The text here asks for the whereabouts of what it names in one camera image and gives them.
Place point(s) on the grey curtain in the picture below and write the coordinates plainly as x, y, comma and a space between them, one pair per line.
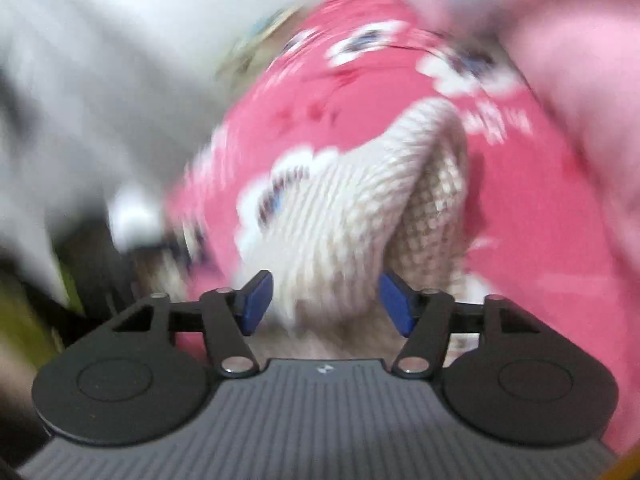
75, 85

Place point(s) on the pink grey patchwork quilt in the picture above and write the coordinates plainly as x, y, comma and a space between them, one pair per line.
590, 35

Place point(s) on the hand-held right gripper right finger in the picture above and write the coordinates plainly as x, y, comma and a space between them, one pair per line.
395, 300

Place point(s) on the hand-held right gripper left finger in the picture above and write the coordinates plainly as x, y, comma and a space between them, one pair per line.
257, 300

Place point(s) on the beige white houndstooth coat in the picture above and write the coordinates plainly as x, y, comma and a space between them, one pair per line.
350, 200

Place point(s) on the pink floral blanket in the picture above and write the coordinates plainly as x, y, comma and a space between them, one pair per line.
525, 220

